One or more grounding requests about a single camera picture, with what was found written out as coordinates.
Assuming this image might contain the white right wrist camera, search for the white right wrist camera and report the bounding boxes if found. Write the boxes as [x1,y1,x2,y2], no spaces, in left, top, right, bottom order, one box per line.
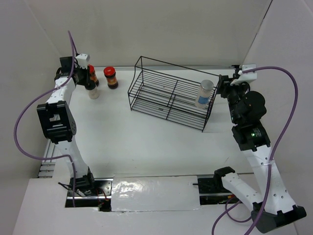
[230,64,257,86]

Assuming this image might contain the black-cap white spice bottle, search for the black-cap white spice bottle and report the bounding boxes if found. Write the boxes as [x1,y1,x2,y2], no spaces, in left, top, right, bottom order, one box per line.
[85,81,99,99]

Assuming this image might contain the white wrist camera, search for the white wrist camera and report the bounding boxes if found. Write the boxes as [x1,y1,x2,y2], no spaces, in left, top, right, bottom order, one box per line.
[75,53,90,69]
[230,64,257,86]

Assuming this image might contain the dark sauce bottle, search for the dark sauce bottle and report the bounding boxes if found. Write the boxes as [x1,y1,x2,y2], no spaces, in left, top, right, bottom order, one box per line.
[88,65,99,87]

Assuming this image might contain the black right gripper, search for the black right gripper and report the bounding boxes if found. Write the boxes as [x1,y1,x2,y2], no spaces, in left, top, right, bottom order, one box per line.
[216,73,249,123]

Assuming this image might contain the black wire rack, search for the black wire rack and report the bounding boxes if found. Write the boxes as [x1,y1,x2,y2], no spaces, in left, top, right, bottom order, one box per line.
[127,56,218,131]

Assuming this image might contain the white foil-covered board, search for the white foil-covered board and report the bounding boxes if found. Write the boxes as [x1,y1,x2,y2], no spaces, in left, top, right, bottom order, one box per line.
[111,176,201,212]

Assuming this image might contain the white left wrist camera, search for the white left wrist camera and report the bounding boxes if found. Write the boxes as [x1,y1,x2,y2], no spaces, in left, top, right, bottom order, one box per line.
[75,53,90,69]

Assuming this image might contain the aluminium rail frame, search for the aluminium rail frame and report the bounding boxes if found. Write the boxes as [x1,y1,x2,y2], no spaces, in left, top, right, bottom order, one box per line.
[37,141,59,179]

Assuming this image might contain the silver-lid jar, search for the silver-lid jar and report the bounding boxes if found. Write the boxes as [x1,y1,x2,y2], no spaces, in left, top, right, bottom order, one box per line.
[195,80,214,109]

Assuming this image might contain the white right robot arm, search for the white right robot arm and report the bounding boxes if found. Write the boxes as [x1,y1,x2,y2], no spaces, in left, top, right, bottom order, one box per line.
[213,75,307,234]

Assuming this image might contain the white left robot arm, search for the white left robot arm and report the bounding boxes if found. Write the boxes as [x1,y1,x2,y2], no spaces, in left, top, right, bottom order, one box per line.
[37,53,97,196]

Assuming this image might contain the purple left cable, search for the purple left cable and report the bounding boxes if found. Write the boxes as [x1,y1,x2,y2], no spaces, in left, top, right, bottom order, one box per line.
[14,30,80,208]

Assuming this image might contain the red-lid chili sauce jar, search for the red-lid chili sauce jar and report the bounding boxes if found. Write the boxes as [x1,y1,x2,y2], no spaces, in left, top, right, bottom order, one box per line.
[103,67,118,89]

